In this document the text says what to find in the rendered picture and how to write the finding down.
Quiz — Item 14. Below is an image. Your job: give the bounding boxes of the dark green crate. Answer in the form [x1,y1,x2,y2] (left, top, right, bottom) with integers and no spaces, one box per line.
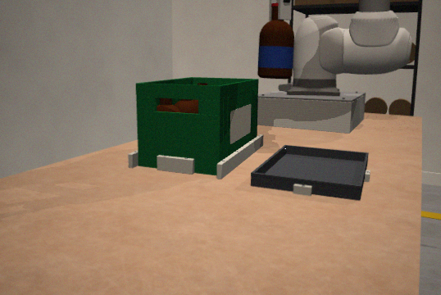
[136,77,258,175]

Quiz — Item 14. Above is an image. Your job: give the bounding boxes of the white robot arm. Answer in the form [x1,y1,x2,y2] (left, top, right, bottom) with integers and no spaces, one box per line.
[278,0,412,96]

